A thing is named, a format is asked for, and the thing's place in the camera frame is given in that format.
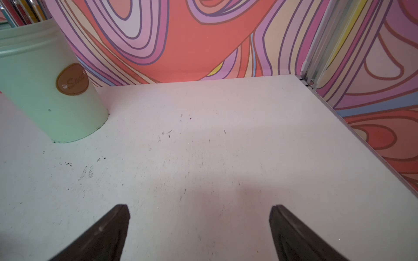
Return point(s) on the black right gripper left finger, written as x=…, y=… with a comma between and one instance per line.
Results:
x=103, y=241

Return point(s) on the aluminium frame post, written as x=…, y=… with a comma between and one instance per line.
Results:
x=335, y=26

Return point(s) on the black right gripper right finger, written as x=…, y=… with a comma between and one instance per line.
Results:
x=295, y=241

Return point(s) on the mint green pen cup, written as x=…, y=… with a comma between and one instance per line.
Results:
x=41, y=75

